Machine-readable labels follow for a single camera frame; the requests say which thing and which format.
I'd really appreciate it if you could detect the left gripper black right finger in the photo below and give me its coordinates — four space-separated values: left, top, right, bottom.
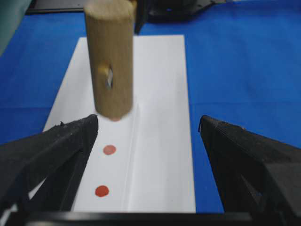
198 115 301 226

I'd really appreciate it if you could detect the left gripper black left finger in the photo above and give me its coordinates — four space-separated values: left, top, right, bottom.
0 114 98 213

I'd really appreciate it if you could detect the wooden mallet hammer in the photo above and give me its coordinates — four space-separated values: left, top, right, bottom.
84 0 135 120

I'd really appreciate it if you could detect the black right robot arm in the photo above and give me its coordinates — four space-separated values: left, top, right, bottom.
134 0 228 34

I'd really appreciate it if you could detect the small white raised block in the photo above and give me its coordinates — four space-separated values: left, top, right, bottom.
72 104 140 212

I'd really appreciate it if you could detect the large white foam board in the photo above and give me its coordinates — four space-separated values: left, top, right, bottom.
43 34 197 214

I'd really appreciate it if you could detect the teal backdrop curtain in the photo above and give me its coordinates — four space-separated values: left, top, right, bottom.
0 0 35 55

